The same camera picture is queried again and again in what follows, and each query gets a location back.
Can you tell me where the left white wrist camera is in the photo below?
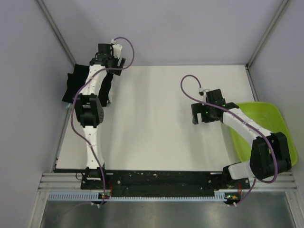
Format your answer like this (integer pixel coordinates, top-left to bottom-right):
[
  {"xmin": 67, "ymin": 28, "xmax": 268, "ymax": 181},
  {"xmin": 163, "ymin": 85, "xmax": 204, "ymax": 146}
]
[{"xmin": 111, "ymin": 39, "xmax": 123, "ymax": 59}]

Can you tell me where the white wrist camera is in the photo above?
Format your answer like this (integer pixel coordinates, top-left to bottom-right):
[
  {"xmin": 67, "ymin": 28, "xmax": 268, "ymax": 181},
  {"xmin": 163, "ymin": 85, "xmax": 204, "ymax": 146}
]
[
  {"xmin": 111, "ymin": 39, "xmax": 123, "ymax": 59},
  {"xmin": 198, "ymin": 87, "xmax": 210, "ymax": 96}
]

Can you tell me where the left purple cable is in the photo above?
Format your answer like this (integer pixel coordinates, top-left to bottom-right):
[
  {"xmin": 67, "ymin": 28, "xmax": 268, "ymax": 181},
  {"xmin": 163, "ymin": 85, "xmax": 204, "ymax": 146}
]
[{"xmin": 70, "ymin": 37, "xmax": 136, "ymax": 209}]

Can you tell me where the right aluminium frame post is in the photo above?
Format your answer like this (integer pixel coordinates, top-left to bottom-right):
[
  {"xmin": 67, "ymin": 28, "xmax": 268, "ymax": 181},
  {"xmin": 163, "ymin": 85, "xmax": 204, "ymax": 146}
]
[{"xmin": 245, "ymin": 0, "xmax": 292, "ymax": 68}]

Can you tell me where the aluminium frame post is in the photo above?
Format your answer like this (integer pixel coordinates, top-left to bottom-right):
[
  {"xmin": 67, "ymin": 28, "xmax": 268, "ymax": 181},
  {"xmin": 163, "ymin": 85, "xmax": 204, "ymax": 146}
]
[
  {"xmin": 245, "ymin": 0, "xmax": 292, "ymax": 68},
  {"xmin": 34, "ymin": 0, "xmax": 76, "ymax": 66}
]

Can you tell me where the aluminium front rail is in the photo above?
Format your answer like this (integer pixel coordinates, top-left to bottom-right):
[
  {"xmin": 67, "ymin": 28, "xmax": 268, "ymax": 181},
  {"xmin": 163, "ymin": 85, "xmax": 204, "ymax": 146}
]
[{"xmin": 38, "ymin": 172, "xmax": 297, "ymax": 192}]

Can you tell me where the black t shirt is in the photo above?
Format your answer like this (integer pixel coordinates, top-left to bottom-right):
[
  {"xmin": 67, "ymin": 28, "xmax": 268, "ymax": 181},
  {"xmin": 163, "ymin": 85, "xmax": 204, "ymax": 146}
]
[{"xmin": 62, "ymin": 64, "xmax": 114, "ymax": 107}]

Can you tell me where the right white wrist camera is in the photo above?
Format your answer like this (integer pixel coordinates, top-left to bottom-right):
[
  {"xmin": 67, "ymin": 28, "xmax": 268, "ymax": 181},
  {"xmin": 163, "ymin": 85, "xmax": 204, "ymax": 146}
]
[{"xmin": 198, "ymin": 87, "xmax": 210, "ymax": 96}]

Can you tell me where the light blue cable duct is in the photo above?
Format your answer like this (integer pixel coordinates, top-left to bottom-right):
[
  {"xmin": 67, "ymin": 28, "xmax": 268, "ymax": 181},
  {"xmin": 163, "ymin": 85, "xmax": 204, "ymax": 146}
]
[{"xmin": 47, "ymin": 191, "xmax": 238, "ymax": 202}]

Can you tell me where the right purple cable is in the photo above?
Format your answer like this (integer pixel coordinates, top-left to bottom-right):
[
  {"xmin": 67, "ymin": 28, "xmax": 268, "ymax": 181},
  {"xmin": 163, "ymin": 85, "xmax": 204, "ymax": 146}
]
[{"xmin": 180, "ymin": 75, "xmax": 278, "ymax": 207}]

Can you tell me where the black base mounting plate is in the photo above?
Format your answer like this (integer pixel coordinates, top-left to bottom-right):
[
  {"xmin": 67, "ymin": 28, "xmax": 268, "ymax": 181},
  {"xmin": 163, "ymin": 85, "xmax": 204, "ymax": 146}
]
[{"xmin": 81, "ymin": 169, "xmax": 250, "ymax": 197}]

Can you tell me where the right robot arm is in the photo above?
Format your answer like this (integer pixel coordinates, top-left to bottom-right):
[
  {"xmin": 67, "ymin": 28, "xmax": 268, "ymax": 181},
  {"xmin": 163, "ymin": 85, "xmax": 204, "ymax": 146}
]
[{"xmin": 191, "ymin": 88, "xmax": 292, "ymax": 188}]

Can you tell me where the purple cable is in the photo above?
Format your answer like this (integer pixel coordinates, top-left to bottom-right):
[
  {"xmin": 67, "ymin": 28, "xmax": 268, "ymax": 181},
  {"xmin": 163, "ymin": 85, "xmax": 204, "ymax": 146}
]
[
  {"xmin": 180, "ymin": 75, "xmax": 278, "ymax": 207},
  {"xmin": 70, "ymin": 37, "xmax": 136, "ymax": 209}
]

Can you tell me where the left aluminium frame post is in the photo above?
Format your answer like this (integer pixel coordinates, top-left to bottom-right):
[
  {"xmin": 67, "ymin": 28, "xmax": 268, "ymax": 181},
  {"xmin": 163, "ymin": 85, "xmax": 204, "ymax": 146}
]
[{"xmin": 34, "ymin": 0, "xmax": 76, "ymax": 66}]

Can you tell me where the green plastic bin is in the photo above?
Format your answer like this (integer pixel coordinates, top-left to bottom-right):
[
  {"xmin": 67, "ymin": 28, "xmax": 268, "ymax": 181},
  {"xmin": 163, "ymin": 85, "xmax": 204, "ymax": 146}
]
[{"xmin": 229, "ymin": 102, "xmax": 298, "ymax": 166}]

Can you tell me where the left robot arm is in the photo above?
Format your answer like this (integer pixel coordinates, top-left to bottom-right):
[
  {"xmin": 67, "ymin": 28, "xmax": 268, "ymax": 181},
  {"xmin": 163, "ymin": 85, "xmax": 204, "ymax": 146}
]
[{"xmin": 71, "ymin": 39, "xmax": 125, "ymax": 188}]

